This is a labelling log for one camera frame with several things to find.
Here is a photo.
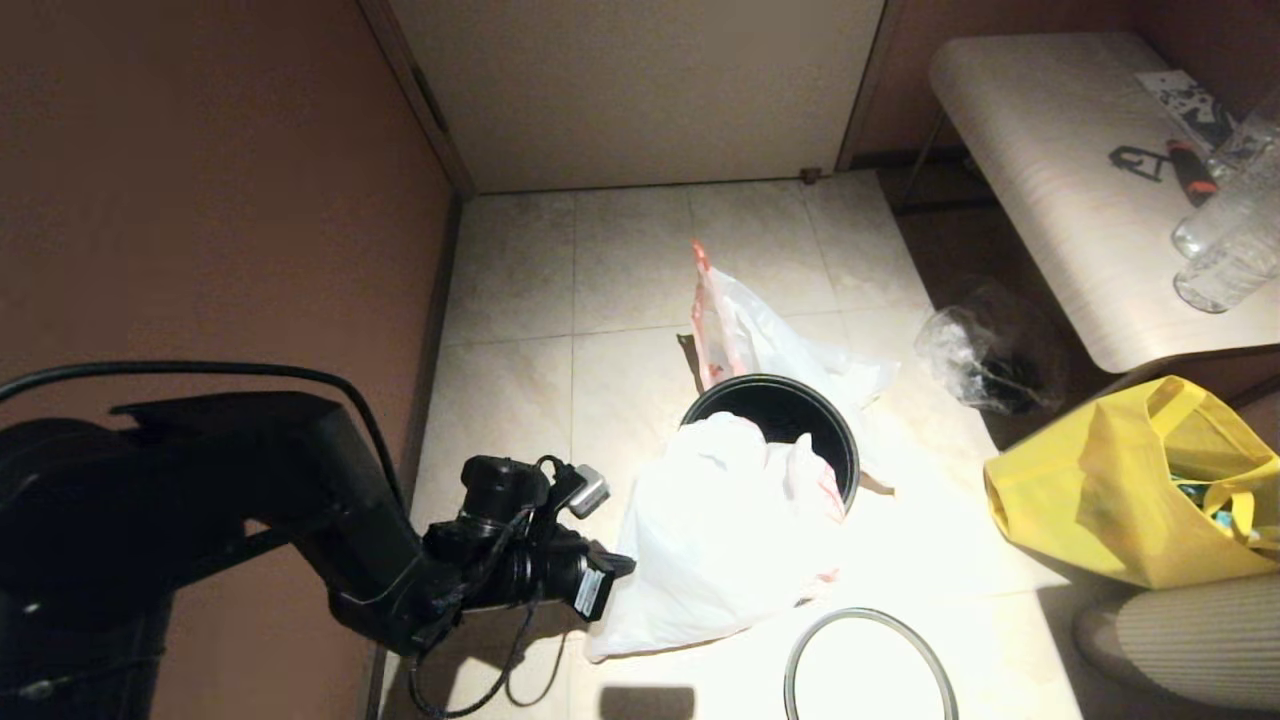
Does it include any black bin rim ring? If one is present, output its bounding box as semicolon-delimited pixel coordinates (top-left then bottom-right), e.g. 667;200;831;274
783;607;959;720

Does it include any black clip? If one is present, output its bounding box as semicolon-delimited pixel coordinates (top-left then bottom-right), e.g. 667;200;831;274
1108;146;1164;184

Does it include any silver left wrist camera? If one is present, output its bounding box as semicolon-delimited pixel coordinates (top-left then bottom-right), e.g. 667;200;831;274
567;465;612;519

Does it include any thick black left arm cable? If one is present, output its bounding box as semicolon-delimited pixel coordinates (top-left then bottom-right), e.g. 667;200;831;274
0;360;406;501

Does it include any crumpled clear plastic bag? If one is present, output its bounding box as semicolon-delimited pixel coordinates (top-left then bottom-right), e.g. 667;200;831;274
915;305;1061;416

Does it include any beige wood-grain table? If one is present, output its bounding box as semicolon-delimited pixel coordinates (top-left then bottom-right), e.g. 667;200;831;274
928;32;1280;373

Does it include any dark robot chest edge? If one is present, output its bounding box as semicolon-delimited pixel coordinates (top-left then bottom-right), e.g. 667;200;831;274
600;685;696;720

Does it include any black metal table leg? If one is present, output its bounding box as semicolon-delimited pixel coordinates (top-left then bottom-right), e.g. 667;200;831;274
890;108;949;213

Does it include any used red-printed trash bag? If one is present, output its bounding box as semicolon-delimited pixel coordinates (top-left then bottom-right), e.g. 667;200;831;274
690;240;901;491

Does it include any black cylindrical left wrist motor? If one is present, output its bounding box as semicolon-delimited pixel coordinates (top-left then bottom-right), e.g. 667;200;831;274
460;455;551;526

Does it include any black left wrist camera cable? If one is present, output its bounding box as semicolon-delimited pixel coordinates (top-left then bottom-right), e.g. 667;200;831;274
408;600;571;719

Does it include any white cabinet panel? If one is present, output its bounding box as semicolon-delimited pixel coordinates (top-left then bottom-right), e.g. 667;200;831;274
390;0;886;193

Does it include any yellow shopping bag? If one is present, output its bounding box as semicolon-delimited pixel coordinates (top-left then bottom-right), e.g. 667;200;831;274
985;375;1280;591

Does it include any beige ribbed cushion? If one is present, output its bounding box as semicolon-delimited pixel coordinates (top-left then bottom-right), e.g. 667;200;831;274
1075;580;1280;713

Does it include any new white plastic bag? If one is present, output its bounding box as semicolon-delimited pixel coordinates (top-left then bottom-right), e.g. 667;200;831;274
585;412;851;663

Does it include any clear plastic bottle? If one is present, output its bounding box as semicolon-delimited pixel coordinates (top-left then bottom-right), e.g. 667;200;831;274
1172;150;1280;259
1212;95;1280;181
1175;230;1280;313

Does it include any teal crumpled packaging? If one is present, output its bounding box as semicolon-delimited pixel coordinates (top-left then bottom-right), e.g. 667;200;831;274
1175;478;1259;543

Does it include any red black hand tool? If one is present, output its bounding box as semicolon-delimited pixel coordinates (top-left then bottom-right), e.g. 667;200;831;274
1165;138;1219;206

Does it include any black round trash bin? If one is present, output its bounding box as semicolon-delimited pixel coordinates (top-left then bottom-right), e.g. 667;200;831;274
680;374;861;511

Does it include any blue white printed paper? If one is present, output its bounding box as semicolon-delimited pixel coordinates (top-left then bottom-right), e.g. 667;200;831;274
1135;70;1243;151

